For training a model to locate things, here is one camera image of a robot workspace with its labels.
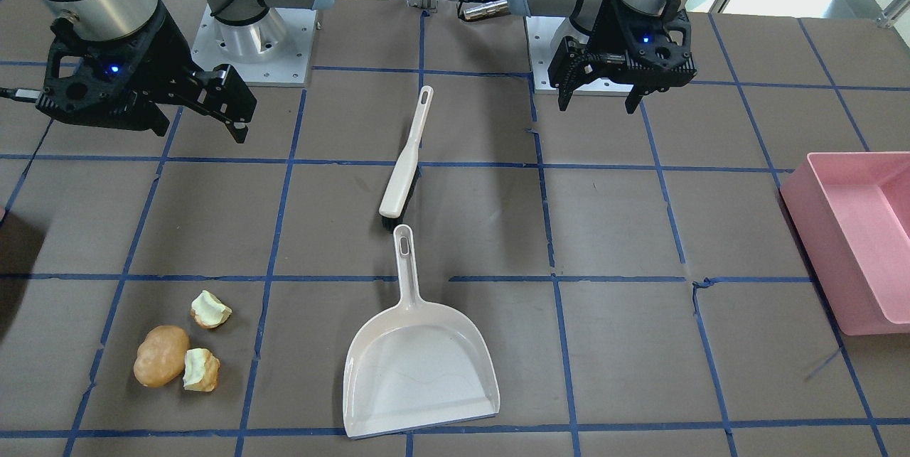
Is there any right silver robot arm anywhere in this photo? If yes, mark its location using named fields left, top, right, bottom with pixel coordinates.
left=2, top=0, right=334, bottom=144

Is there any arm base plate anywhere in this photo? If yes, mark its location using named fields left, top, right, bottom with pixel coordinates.
left=191, top=8, right=319, bottom=87
left=525, top=15, right=648, bottom=97

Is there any cream plastic dustpan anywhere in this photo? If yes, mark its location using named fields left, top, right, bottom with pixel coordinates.
left=342, top=225, right=501, bottom=439

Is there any lower bitten apple piece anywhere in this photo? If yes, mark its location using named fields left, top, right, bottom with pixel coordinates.
left=183, top=348, right=220, bottom=392

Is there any bitten apple piece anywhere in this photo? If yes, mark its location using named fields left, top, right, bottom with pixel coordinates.
left=191, top=289, right=232, bottom=330
left=183, top=348, right=220, bottom=392

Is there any upper bitten apple piece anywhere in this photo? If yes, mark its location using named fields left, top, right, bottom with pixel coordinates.
left=191, top=289, right=232, bottom=330

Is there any brown potato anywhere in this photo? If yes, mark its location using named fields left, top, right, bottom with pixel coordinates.
left=133, top=325, right=191, bottom=388

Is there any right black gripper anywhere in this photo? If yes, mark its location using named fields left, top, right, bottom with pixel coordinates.
left=36, top=1, right=257, bottom=144

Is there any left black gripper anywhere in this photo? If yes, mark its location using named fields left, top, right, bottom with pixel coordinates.
left=548, top=0, right=697, bottom=114

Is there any silver metal cylinder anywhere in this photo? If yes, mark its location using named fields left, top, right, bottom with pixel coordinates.
left=459, top=0, right=510, bottom=22

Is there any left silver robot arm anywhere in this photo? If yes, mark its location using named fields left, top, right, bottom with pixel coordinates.
left=507, top=0, right=697, bottom=113

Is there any cream hand brush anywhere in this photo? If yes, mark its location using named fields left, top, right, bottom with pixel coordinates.
left=378, top=85, right=434, bottom=232

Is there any pink plastic bin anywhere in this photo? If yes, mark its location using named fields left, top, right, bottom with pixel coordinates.
left=781, top=151, right=909, bottom=336

